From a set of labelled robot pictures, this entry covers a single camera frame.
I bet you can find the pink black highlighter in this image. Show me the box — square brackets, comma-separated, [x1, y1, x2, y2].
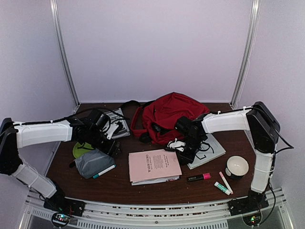
[187, 173, 211, 182]

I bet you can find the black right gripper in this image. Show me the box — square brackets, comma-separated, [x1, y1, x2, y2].
[179, 135, 204, 166]

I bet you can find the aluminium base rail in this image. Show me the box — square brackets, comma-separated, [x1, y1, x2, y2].
[17, 188, 297, 229]

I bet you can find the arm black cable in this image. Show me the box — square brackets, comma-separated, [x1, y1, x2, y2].
[252, 106, 295, 153]
[13, 108, 131, 127]

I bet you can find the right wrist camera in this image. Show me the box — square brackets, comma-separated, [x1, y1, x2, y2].
[164, 138, 186, 152]

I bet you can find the teal white marker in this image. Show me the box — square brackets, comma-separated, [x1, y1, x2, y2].
[93, 164, 116, 179]

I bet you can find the green white glue stick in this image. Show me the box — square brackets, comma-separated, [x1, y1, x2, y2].
[214, 182, 231, 195]

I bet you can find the right aluminium corner post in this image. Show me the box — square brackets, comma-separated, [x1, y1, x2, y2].
[230, 0, 261, 108]

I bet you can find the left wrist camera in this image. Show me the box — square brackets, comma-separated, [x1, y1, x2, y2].
[105, 121, 123, 140]

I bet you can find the black white magazine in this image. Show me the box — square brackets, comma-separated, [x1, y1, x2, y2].
[102, 108, 130, 139]

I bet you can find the aluminium corner post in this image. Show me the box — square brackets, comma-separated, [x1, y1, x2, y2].
[50, 0, 80, 112]
[230, 0, 261, 108]

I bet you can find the pink white pen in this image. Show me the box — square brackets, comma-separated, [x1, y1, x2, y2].
[219, 171, 233, 194]

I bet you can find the green plate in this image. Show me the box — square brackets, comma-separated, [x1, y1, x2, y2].
[72, 142, 95, 158]

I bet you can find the white dark bowl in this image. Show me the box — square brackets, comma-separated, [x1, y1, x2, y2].
[225, 156, 249, 180]

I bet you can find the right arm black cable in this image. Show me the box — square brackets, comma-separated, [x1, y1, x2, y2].
[252, 106, 295, 153]

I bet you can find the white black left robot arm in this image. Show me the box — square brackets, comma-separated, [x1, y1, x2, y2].
[0, 109, 125, 212]

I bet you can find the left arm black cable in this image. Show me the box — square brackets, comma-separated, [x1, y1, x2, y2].
[13, 108, 131, 127]

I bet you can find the grey pencil pouch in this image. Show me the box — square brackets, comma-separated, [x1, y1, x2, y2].
[69, 149, 115, 179]

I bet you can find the red student backpack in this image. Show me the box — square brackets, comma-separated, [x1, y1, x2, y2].
[121, 92, 210, 146]

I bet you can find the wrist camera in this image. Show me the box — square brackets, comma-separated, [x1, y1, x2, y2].
[164, 138, 186, 152]
[105, 121, 123, 140]

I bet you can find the left aluminium corner post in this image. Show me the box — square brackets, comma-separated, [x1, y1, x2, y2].
[50, 0, 80, 112]

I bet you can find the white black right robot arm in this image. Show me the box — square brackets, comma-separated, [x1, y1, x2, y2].
[175, 101, 280, 211]

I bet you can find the pink Warm Chord book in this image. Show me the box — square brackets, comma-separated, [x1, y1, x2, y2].
[128, 149, 182, 186]

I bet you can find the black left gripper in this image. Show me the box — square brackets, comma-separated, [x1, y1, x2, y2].
[87, 128, 123, 158]

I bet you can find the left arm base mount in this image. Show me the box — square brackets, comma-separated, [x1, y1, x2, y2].
[43, 198, 85, 217]

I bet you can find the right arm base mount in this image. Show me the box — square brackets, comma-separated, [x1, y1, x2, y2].
[227, 197, 269, 216]

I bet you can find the grey Great Gatsby book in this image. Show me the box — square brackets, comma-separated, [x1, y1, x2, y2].
[187, 134, 226, 170]

